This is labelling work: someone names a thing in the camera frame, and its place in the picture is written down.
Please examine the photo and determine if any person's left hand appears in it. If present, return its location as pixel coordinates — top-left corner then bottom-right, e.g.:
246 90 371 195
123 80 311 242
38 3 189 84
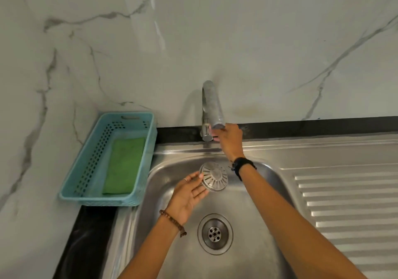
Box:
166 171 210 225

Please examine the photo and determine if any person's right hand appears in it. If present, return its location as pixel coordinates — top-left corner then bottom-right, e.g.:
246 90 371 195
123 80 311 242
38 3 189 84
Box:
214 122 247 165

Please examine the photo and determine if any round metal drain strainer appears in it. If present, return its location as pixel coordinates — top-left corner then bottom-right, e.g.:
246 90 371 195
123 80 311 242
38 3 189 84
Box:
199 161 229 193

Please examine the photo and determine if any chrome faucet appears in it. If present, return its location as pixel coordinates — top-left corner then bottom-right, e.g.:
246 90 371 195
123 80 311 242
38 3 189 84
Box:
200 80 227 143

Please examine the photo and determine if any stainless steel sink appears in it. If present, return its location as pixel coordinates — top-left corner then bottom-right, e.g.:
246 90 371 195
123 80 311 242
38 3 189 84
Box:
101 133 398 279

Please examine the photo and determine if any green cleaning cloth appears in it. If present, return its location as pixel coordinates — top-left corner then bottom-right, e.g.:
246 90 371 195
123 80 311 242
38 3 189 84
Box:
102 137 147 196

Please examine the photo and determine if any teal plastic basket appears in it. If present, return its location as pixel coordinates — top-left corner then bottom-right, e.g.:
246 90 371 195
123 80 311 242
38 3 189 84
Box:
59 111 158 208

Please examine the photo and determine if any person's right forearm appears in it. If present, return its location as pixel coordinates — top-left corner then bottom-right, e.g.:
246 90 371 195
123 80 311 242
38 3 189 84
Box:
238 165 368 279

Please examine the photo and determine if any person's left forearm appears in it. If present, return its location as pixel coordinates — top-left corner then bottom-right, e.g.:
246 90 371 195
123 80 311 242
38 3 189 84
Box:
116 221 182 279

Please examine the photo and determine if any black wristband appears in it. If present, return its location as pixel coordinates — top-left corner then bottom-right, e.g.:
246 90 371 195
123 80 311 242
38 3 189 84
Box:
230 157 258 182

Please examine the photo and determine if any wooden bead bracelet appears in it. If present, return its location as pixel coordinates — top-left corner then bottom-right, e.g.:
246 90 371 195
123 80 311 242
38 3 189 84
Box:
159 209 188 238

